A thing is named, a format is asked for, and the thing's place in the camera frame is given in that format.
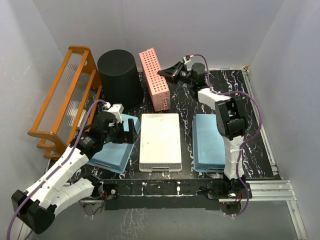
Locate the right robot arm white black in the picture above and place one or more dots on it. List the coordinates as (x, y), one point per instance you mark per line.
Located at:
(231, 119)

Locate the black front mounting rail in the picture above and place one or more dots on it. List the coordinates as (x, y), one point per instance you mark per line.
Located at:
(164, 194)

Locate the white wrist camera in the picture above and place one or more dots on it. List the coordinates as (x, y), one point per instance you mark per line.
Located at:
(187, 58)
(116, 109)

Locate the light blue perforated basket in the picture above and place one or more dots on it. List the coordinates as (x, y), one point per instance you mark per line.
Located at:
(114, 157)

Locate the large black plastic bucket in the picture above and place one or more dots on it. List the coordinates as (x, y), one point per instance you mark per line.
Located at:
(120, 80)

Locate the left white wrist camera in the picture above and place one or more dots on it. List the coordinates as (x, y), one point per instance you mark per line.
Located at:
(116, 109)

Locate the white perforated basket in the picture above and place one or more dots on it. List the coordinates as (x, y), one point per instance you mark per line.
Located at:
(160, 143)

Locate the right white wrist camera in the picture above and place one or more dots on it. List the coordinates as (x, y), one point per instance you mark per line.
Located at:
(187, 58)

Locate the dark blue perforated basket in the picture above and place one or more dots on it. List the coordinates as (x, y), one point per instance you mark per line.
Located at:
(207, 145)

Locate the orange wooden rack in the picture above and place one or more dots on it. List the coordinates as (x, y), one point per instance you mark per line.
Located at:
(75, 86)

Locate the small grey block in rack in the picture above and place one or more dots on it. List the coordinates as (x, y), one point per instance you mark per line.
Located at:
(81, 119)

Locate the pink perforated basket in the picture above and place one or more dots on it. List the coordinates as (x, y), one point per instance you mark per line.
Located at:
(157, 86)

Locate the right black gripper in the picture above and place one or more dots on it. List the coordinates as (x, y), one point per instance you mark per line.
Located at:
(174, 71)

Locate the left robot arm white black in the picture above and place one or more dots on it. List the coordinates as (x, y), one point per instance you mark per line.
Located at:
(39, 204)

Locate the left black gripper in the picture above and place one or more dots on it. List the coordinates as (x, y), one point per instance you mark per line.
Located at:
(130, 136)

